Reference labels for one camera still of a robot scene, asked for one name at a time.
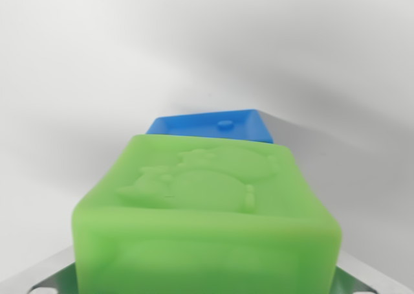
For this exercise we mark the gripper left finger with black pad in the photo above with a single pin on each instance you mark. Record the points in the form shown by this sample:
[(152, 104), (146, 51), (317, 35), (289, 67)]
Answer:
[(53, 271)]

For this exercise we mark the green cube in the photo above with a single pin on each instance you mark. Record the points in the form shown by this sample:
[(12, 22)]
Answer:
[(207, 222)]

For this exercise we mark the blue cube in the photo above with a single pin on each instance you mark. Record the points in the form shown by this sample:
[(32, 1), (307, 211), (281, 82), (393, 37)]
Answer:
[(207, 124)]

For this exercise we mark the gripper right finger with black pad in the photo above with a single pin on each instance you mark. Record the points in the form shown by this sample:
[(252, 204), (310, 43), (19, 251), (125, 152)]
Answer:
[(355, 274)]

